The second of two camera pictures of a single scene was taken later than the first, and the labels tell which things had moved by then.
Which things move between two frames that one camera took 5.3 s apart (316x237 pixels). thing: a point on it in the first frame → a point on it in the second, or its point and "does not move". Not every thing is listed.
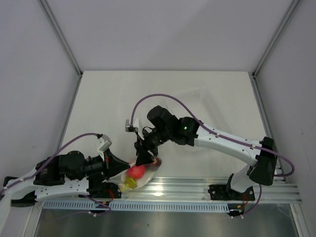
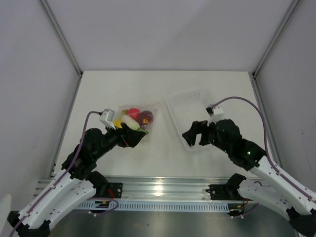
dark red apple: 157,163 → 145,118
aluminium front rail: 285,188 does not move
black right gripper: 142,147 → 197,128
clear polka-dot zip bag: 138,176 → 140,117
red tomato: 136,172 → 134,113
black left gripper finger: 112,165 → 132,138
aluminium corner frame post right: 253,75 does not move
